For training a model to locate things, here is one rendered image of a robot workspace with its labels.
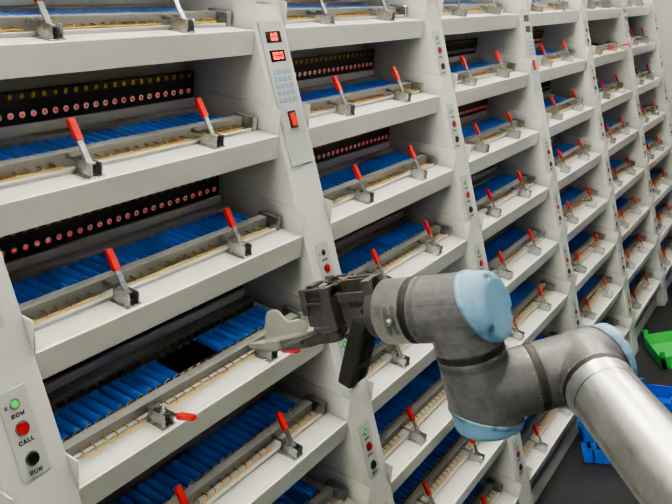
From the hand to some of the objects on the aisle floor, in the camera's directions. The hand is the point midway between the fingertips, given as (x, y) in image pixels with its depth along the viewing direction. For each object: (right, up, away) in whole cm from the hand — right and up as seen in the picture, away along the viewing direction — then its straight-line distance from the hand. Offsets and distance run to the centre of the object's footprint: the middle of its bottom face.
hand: (280, 331), depth 112 cm
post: (-17, -113, +7) cm, 114 cm away
